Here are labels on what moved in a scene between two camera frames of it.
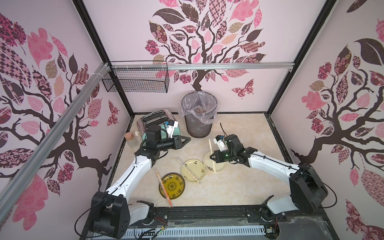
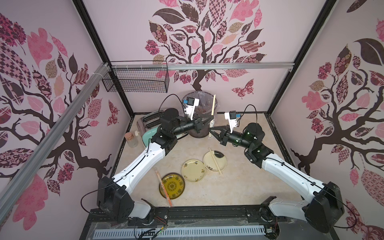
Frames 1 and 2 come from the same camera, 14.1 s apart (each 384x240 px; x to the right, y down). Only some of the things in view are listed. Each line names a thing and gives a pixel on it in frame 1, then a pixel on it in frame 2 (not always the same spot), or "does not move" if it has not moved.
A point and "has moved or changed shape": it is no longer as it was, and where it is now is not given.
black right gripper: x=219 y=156 -> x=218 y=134
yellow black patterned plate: x=174 y=184 does not move
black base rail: x=308 y=225 does not move
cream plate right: x=208 y=163 does not move
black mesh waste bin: x=200 y=106 does not move
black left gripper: x=177 y=139 -> x=206 y=123
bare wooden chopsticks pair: x=214 y=165 has moved or changed shape
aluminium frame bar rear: x=201 y=66 does not move
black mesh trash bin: x=199 y=108 does not move
